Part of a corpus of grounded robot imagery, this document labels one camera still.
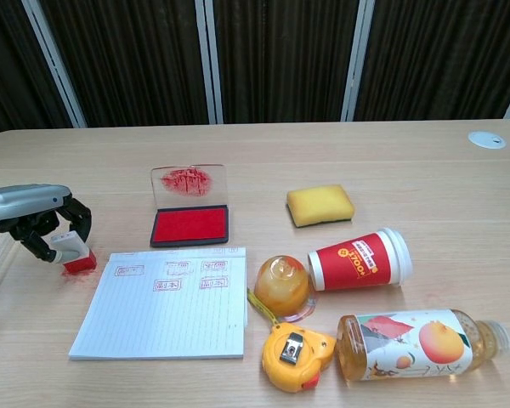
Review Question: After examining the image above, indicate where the dark ribbed partition panel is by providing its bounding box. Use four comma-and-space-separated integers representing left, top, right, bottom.
40, 0, 209, 128
0, 0, 74, 141
354, 0, 510, 122
214, 0, 360, 125

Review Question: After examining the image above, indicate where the yellow tape measure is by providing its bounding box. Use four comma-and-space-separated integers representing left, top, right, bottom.
246, 286, 337, 394

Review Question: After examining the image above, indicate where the red ink pad clear lid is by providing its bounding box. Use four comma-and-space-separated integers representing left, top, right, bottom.
149, 163, 231, 248

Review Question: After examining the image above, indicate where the white lined notepad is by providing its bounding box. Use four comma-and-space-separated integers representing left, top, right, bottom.
67, 246, 250, 361

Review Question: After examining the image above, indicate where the red paper cup white lid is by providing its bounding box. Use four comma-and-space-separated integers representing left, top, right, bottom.
307, 227, 414, 292

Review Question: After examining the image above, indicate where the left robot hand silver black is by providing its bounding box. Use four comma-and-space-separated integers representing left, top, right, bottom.
0, 183, 93, 266

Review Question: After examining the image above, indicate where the red and white stamp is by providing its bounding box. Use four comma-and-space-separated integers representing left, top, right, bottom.
50, 231, 98, 275

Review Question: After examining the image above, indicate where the peach juice plastic bottle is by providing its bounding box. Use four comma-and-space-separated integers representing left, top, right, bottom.
335, 308, 510, 388

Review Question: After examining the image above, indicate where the orange fruit jelly cup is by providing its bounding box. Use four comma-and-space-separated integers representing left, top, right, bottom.
252, 253, 319, 323

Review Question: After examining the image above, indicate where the white table cable grommet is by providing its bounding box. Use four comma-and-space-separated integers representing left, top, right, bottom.
467, 130, 507, 150

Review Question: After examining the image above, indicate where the yellow sponge green base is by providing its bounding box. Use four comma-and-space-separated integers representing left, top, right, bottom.
286, 183, 356, 228

